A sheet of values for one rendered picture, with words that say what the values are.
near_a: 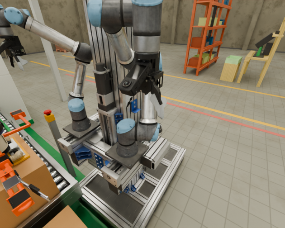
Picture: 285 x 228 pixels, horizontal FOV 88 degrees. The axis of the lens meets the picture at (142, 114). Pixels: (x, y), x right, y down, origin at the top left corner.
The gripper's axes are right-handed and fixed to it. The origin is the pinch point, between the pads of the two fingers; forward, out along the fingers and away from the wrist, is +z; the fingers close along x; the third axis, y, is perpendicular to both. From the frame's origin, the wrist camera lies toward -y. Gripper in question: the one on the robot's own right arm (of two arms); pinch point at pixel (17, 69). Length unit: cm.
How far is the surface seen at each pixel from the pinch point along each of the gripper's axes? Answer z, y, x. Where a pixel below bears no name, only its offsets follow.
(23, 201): 42, -37, -60
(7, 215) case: 78, -46, -27
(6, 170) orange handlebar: 43, -35, -32
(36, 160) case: 57, -19, -22
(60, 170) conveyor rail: 93, -5, -10
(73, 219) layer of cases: 98, -23, -53
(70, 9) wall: -93, 748, 1011
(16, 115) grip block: 42, -7, 28
